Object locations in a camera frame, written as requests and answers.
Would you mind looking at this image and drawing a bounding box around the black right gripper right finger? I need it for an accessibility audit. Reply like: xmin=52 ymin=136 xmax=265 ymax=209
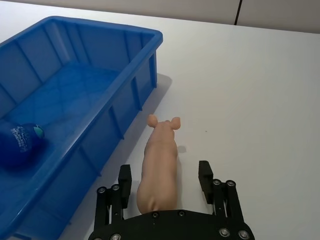
xmin=198 ymin=160 xmax=248 ymax=223

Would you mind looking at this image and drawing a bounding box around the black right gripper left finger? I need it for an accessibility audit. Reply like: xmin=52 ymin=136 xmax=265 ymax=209
xmin=93 ymin=164 xmax=133 ymax=227

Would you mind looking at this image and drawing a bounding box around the pink toy pig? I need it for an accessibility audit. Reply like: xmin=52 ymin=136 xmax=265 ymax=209
xmin=136 ymin=114 xmax=182 ymax=216

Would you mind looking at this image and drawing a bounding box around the blue plastic bin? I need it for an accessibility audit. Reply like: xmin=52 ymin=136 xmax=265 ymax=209
xmin=0 ymin=15 xmax=164 ymax=240

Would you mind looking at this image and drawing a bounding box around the dark blue round bottle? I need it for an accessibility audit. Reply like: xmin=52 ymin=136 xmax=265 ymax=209
xmin=0 ymin=122 xmax=47 ymax=171

